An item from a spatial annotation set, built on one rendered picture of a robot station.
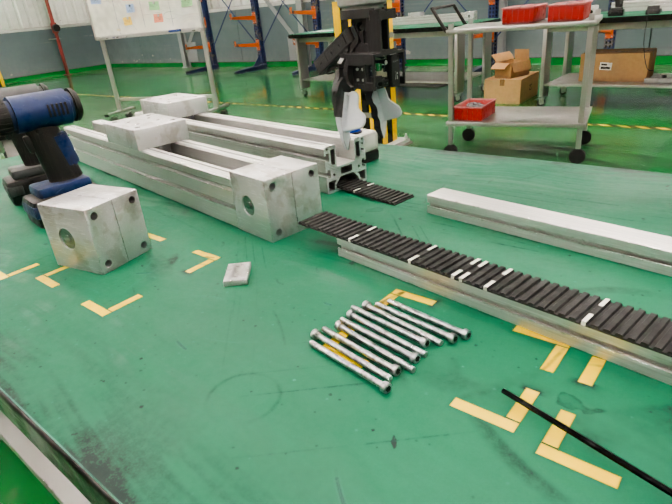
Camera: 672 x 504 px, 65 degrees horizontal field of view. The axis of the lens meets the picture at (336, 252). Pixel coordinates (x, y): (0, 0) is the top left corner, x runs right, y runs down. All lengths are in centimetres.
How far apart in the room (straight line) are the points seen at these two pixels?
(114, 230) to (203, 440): 41
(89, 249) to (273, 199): 26
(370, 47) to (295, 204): 26
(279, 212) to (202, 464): 42
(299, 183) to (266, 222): 8
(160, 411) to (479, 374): 28
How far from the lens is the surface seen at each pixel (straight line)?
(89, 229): 77
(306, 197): 80
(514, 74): 593
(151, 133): 111
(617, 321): 53
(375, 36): 84
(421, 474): 41
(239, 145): 115
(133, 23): 688
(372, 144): 113
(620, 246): 70
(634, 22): 537
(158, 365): 56
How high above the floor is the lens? 109
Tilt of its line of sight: 25 degrees down
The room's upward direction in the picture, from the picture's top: 6 degrees counter-clockwise
